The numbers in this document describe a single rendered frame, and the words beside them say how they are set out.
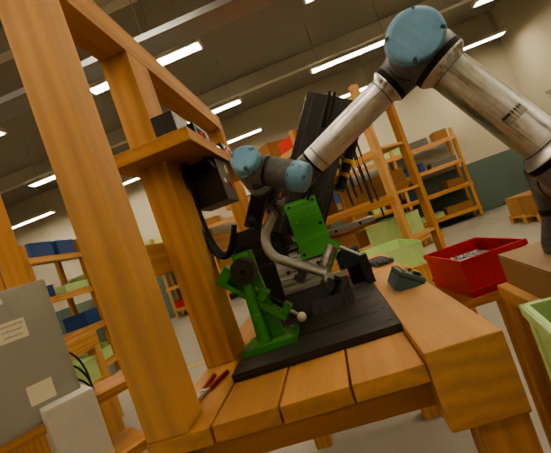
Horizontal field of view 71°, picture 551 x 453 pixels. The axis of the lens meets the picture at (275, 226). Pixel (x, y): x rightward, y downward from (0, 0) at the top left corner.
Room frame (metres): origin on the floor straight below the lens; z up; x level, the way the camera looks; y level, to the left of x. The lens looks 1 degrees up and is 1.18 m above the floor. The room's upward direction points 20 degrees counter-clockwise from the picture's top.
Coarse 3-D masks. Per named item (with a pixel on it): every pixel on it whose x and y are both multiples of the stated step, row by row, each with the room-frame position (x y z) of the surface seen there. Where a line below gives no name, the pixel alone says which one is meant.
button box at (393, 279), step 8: (392, 272) 1.27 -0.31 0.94; (400, 272) 1.16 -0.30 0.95; (408, 272) 1.18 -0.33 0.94; (392, 280) 1.23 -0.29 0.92; (400, 280) 1.16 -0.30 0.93; (408, 280) 1.16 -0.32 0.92; (416, 280) 1.16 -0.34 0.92; (424, 280) 1.15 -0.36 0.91; (400, 288) 1.16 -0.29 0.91; (408, 288) 1.16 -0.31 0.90
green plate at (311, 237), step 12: (288, 204) 1.37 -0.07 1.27; (300, 204) 1.36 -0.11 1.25; (312, 204) 1.36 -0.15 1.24; (288, 216) 1.37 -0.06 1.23; (300, 216) 1.36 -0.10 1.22; (312, 216) 1.35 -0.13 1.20; (300, 228) 1.35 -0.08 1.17; (312, 228) 1.34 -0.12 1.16; (324, 228) 1.33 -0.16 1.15; (300, 240) 1.34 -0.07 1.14; (312, 240) 1.33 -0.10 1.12; (324, 240) 1.32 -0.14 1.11; (300, 252) 1.33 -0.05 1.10; (312, 252) 1.32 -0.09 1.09
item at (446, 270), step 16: (480, 240) 1.45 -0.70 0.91; (496, 240) 1.34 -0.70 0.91; (512, 240) 1.24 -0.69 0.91; (432, 256) 1.41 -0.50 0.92; (448, 256) 1.49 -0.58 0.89; (464, 256) 1.40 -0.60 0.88; (480, 256) 1.18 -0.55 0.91; (496, 256) 1.19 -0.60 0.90; (432, 272) 1.47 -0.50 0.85; (448, 272) 1.32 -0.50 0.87; (464, 272) 1.19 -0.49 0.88; (480, 272) 1.19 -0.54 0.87; (496, 272) 1.19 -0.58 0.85; (448, 288) 1.37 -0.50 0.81; (464, 288) 1.23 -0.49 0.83; (480, 288) 1.18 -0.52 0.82; (496, 288) 1.19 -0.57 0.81
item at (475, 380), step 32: (384, 288) 1.28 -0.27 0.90; (416, 288) 1.14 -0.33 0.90; (416, 320) 0.87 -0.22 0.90; (448, 320) 0.80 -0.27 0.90; (480, 320) 0.74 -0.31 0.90; (448, 352) 0.68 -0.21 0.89; (480, 352) 0.68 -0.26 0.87; (448, 384) 0.69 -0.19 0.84; (480, 384) 0.68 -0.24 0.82; (512, 384) 0.67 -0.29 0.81; (448, 416) 0.69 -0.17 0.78; (480, 416) 0.68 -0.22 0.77; (512, 416) 0.68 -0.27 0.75
